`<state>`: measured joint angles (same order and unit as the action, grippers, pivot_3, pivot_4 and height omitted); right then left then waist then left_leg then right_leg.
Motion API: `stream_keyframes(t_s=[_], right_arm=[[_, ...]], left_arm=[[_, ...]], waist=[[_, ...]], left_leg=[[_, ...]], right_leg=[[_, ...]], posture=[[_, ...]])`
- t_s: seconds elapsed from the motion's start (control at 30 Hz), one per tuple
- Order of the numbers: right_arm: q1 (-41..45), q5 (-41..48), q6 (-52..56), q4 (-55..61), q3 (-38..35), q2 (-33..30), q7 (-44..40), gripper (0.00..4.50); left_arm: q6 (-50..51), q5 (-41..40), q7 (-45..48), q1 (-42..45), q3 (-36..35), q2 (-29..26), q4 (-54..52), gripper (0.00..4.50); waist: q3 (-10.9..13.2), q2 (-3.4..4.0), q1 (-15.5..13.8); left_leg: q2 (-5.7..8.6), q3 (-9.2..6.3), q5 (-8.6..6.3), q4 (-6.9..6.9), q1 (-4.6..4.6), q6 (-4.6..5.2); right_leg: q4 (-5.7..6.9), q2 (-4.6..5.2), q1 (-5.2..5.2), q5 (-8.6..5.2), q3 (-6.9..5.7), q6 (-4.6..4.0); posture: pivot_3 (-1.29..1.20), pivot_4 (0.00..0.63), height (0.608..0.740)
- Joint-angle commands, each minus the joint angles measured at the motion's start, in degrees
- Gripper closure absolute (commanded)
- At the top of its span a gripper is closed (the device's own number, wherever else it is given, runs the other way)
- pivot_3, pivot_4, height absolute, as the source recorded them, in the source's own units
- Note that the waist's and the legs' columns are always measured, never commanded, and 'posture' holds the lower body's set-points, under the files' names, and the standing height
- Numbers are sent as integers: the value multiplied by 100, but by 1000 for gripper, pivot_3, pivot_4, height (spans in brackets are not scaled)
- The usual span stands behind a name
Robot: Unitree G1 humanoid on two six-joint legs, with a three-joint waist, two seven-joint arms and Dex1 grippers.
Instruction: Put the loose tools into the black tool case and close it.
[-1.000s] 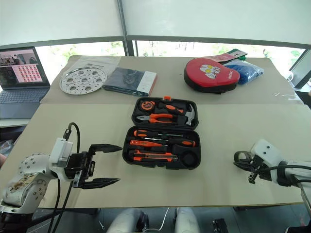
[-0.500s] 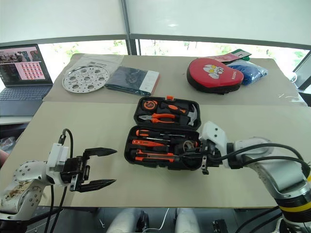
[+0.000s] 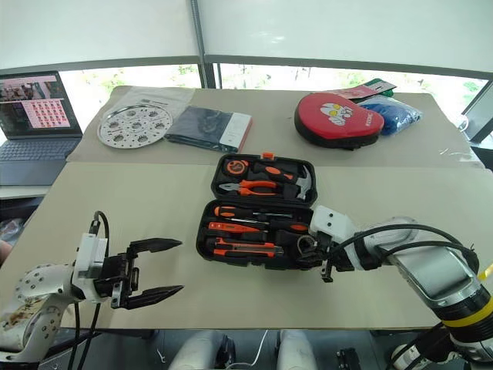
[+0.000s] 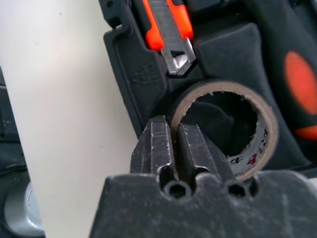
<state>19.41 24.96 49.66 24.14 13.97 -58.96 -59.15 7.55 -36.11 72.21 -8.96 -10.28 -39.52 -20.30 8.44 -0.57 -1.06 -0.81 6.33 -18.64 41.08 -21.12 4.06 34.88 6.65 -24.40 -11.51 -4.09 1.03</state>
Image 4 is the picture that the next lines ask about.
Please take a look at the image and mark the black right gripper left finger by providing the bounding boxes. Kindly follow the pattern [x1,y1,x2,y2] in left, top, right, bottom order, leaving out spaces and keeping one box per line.
[130,115,174,177]

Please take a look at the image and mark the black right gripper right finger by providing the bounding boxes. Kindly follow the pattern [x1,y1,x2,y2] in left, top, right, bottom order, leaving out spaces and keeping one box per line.
[176,123,235,182]

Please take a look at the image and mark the black tape roll cardboard core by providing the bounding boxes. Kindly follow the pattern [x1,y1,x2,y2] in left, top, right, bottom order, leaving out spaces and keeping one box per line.
[170,79,279,183]

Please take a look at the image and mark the orange black utility knife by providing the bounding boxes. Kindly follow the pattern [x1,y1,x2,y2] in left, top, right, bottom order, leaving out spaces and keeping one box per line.
[142,0,198,77]

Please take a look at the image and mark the black orange flathead screwdriver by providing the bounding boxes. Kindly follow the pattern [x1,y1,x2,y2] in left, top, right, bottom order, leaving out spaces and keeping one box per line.
[255,0,317,142]

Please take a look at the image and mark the black tool case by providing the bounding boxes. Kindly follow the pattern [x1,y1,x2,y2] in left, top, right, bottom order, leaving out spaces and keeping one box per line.
[98,0,317,174]

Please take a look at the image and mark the dark object with silver disc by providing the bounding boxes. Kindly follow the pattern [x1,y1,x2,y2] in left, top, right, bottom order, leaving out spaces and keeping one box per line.
[0,66,45,238]

